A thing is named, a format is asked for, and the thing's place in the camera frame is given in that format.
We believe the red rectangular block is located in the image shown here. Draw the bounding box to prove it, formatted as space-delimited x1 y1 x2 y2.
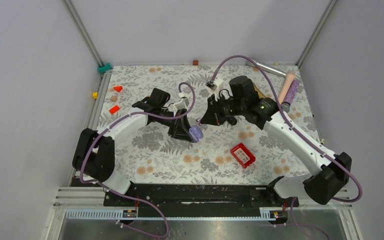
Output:
109 105 120 115

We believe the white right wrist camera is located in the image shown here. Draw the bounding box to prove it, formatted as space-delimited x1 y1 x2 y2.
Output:
205 77 226 102

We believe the pink microphone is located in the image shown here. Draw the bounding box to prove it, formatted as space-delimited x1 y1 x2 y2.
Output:
277 71 296 103

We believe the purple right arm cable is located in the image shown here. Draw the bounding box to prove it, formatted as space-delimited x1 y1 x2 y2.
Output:
210 54 363 240

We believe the aluminium frame post right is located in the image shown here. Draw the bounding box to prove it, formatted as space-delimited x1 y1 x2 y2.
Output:
295 0 338 69

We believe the purple glitter microphone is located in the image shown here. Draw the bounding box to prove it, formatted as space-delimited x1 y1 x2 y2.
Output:
281 79 301 113

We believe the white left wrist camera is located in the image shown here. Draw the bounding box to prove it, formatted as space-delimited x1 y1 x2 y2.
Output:
172 92 190 113

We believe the silver microphone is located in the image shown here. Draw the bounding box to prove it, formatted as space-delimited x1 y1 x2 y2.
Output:
245 58 287 77

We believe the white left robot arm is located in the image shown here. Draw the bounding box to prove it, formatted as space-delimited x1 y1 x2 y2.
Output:
72 88 203 206

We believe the teal arch block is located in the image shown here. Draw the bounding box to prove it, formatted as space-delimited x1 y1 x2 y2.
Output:
97 63 112 74

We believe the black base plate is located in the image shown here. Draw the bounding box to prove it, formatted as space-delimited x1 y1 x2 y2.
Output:
103 183 300 219

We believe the black earbud charging case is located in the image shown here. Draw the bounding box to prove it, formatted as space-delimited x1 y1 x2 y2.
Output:
226 116 238 126

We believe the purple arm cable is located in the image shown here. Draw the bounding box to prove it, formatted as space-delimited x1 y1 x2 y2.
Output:
79 82 197 239
210 54 363 240

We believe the white slotted cable duct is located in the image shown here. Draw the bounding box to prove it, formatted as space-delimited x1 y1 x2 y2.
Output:
65 209 279 222

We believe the lavender oval case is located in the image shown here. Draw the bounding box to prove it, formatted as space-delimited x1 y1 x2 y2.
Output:
189 125 204 143

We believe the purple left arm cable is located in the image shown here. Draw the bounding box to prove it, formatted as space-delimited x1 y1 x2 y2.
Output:
79 82 197 239

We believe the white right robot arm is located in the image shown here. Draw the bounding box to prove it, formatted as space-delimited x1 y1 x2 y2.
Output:
200 76 352 206

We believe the plain wooden cube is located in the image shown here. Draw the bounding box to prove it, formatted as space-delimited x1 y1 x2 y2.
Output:
110 95 118 102

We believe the aluminium frame post left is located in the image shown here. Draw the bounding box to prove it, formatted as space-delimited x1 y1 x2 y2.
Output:
62 0 105 68

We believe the red wedge block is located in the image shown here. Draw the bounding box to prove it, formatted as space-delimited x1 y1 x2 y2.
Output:
113 85 123 93

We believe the red parts bin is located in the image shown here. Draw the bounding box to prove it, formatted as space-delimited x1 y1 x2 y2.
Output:
230 143 256 169

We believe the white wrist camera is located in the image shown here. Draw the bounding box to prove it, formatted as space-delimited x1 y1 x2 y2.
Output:
205 77 226 102
172 92 190 113

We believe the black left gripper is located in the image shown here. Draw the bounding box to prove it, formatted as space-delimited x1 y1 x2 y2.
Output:
156 107 196 142

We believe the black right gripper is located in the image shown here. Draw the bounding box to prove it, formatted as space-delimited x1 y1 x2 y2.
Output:
200 92 246 126

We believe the aluminium frame post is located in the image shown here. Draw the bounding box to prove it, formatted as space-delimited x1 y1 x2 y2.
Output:
295 0 338 69
62 0 105 68

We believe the gold microphone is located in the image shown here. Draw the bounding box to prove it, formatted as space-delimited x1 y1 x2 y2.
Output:
253 84 267 99

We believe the floral table mat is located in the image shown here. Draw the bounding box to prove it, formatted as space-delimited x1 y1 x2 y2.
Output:
97 65 308 185

